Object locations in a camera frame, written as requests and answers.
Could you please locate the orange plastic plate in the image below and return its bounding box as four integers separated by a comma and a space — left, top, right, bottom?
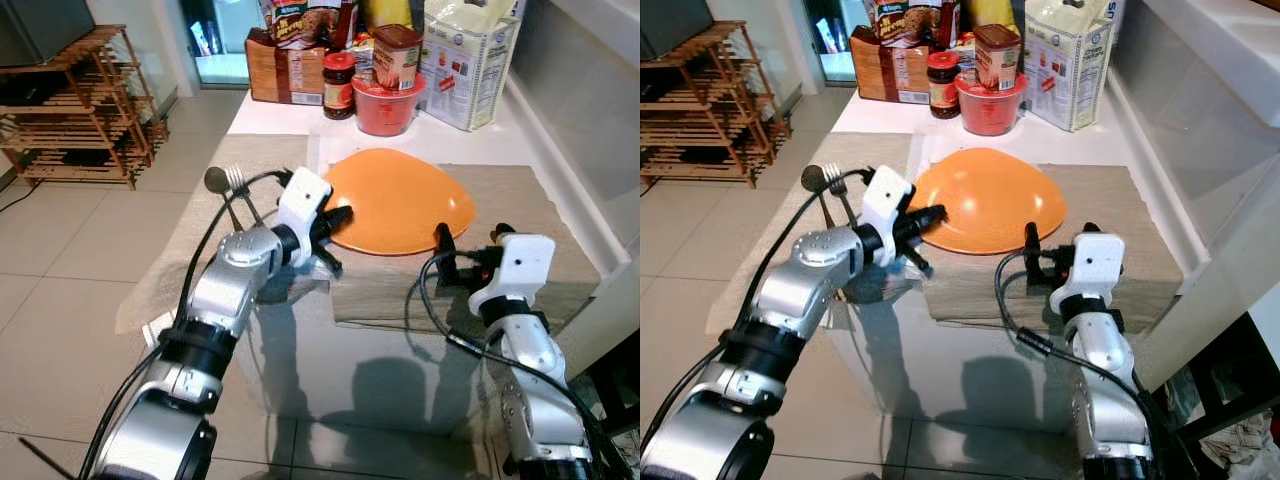
908, 146, 1067, 256
322, 148, 476, 257

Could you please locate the beige woven placemat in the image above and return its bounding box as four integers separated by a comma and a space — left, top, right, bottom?
705, 132, 916, 336
918, 162, 1186, 326
328, 163, 603, 333
115, 133, 336, 336

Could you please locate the silver metal fork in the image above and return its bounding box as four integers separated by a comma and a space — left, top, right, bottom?
225, 165, 266, 229
825, 163, 866, 226

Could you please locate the silver metal spoon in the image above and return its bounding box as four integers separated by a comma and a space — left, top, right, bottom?
800, 163, 841, 231
203, 166, 246, 233

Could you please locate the red plastic bowl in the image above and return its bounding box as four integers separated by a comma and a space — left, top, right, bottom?
352, 75, 428, 138
955, 72, 1031, 137

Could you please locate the dark jar red lid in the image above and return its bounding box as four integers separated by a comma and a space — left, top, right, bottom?
322, 52, 358, 121
926, 50, 963, 120

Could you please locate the brown canister red lid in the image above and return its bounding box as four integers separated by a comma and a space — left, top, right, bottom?
973, 23, 1023, 91
372, 24, 424, 93

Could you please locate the white printed food bag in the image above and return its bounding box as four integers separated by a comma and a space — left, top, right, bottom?
420, 0, 521, 133
1022, 0, 1123, 133

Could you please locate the black table leg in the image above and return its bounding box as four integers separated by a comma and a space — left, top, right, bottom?
1150, 315, 1280, 451
580, 330, 641, 441

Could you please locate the glass balcony door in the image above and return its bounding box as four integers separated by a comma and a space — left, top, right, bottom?
180, 0, 261, 86
805, 0, 871, 83

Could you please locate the yellow food packet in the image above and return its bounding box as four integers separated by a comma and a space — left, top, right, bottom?
362, 0, 416, 31
965, 0, 1021, 29

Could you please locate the wooden slatted rack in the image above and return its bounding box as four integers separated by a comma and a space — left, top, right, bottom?
0, 25, 169, 191
640, 22, 791, 189

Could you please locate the beige crumpled cloth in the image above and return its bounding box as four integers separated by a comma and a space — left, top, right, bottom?
1195, 412, 1280, 479

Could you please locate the black television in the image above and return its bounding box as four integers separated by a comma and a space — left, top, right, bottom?
0, 0, 98, 69
640, 0, 713, 61

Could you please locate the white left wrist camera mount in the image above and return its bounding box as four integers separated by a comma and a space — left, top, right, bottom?
862, 165, 913, 266
277, 166, 333, 268

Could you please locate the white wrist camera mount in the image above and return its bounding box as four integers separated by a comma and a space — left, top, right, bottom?
468, 235, 556, 319
277, 166, 333, 268
862, 165, 913, 266
1050, 232, 1116, 313

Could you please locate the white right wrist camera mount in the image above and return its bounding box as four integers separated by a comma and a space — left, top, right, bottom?
1050, 232, 1116, 313
468, 235, 556, 319

